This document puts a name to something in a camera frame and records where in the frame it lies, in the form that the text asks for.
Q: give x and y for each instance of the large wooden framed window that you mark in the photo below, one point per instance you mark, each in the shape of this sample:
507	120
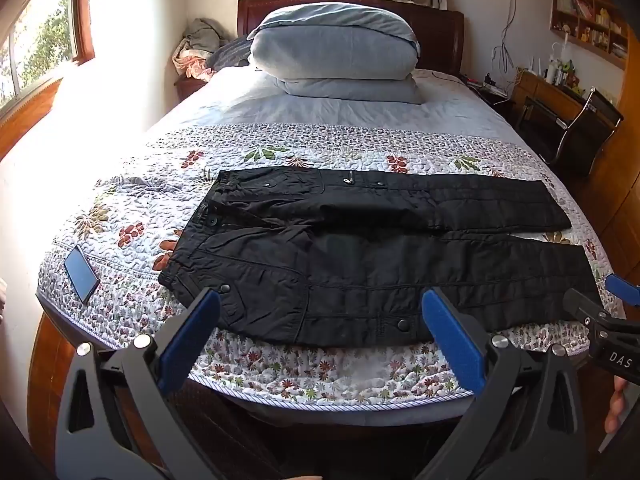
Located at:
35	45

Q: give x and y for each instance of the wooden bed frame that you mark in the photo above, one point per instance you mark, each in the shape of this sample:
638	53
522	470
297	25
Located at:
50	350

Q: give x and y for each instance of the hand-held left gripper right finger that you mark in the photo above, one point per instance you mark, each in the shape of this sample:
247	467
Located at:
450	340

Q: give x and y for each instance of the wooden nightstand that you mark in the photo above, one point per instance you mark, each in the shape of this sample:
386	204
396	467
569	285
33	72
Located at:
189	87

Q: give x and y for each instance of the pile of crumpled clothes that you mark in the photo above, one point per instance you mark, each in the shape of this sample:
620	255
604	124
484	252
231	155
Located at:
197	42

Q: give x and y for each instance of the dark striped cloth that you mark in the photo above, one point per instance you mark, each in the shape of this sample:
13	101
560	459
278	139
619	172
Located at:
231	52

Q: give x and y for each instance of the wooden wall shelf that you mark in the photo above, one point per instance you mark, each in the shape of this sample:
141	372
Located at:
590	20

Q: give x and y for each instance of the wooden desk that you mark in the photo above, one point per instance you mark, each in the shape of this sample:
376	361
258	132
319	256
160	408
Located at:
547	95

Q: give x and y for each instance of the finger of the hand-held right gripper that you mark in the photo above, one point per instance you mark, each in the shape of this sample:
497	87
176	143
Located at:
580	305
624	290

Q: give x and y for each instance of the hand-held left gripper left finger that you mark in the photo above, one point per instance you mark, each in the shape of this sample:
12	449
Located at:
190	340

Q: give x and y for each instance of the black office chair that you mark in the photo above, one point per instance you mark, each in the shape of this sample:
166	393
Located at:
585	132

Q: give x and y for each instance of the dark wooden headboard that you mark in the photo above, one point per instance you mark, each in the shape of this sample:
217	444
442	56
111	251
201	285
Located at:
440	35

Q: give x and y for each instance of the white bottle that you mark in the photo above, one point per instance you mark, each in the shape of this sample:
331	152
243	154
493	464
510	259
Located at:
551	71

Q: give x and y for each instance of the floral quilted bedspread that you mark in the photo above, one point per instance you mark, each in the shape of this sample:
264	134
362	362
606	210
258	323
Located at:
320	115

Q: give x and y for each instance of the black pants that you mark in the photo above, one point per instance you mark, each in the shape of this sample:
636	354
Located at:
360	265

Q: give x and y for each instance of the grey-blue stacked pillows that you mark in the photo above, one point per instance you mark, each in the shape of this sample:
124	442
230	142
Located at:
335	55

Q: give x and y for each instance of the person's right hand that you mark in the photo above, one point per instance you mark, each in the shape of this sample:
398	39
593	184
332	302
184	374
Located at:
616	407

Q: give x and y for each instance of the black smartphone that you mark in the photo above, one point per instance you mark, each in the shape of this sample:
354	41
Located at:
81	274

